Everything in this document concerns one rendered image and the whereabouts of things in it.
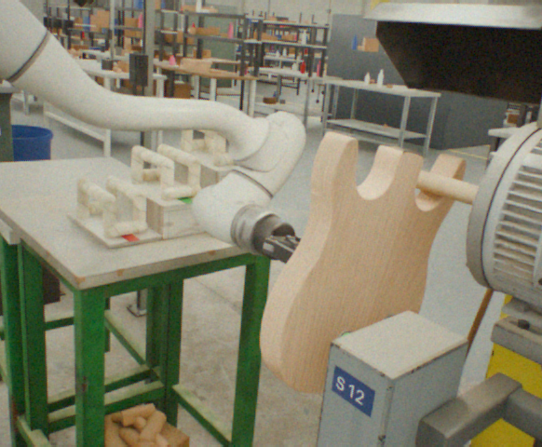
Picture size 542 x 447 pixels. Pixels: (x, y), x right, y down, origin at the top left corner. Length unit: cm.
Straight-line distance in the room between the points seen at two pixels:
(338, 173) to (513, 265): 26
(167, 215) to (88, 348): 38
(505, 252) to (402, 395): 24
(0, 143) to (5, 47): 217
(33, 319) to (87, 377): 46
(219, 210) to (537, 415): 64
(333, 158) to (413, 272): 31
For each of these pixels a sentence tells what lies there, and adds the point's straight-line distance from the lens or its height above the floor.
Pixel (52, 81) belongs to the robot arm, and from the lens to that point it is 94.
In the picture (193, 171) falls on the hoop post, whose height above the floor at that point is 109.
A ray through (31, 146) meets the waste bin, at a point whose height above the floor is 66.
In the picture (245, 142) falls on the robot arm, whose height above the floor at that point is 126.
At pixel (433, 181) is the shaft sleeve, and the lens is 97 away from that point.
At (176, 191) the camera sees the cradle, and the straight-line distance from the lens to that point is 151.
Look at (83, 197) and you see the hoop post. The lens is 160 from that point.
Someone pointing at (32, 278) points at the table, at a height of 73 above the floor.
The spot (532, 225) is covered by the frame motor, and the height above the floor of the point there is 126.
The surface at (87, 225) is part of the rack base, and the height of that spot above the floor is 94.
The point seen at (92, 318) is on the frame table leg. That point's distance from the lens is 136.
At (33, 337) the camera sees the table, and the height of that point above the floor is 54.
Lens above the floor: 146
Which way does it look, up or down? 18 degrees down
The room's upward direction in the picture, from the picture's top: 6 degrees clockwise
